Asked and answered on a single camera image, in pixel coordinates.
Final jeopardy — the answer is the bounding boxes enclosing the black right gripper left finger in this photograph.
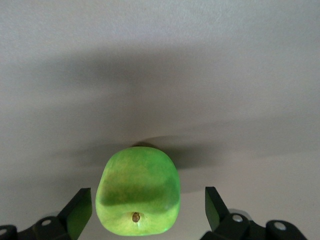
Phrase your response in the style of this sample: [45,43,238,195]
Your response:
[0,187,93,240]

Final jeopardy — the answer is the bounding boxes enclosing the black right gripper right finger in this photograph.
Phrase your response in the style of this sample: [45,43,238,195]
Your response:
[199,186,308,240]

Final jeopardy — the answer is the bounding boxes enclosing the green apple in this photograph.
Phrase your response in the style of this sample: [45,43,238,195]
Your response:
[95,146,182,237]

